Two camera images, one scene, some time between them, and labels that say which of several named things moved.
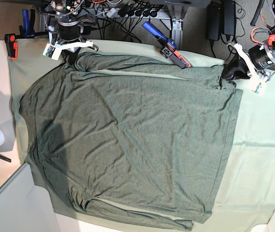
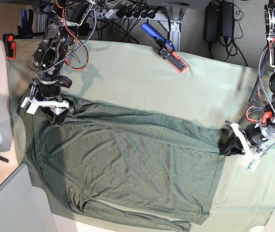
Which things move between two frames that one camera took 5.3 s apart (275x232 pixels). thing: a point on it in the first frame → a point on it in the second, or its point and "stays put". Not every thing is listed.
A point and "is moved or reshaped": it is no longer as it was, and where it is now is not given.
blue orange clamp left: (27, 30) stays put
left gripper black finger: (70, 54) → (59, 119)
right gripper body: (260, 57) → (254, 138)
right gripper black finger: (237, 69) → (231, 145)
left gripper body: (69, 36) → (49, 91)
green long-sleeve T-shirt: (145, 139) is moved or reshaped
